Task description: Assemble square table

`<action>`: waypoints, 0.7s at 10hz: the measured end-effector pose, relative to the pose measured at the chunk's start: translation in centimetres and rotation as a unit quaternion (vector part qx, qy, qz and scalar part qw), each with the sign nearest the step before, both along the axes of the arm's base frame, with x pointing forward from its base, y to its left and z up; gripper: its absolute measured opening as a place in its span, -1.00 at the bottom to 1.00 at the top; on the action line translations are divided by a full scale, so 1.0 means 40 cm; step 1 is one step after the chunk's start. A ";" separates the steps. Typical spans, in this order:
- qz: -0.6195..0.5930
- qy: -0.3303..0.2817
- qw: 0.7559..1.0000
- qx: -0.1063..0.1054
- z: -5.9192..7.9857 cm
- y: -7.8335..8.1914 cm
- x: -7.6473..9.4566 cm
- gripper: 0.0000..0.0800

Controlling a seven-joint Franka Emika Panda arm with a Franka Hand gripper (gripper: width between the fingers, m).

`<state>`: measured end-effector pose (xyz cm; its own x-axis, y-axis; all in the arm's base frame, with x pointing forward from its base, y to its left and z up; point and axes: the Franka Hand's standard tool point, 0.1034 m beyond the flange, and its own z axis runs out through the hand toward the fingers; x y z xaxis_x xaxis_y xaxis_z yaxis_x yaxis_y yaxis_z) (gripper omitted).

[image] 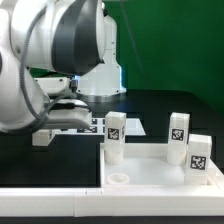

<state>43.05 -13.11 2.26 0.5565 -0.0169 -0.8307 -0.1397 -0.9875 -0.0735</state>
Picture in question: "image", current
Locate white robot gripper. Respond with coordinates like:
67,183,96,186
36,77,92,129

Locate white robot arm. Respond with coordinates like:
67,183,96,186
0,0,126,134

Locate white L-shaped fence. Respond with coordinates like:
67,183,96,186
0,163,224,217

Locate white square table top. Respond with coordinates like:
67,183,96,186
99,142,224,188

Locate paper sheet with markers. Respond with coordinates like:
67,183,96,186
55,118,146,136

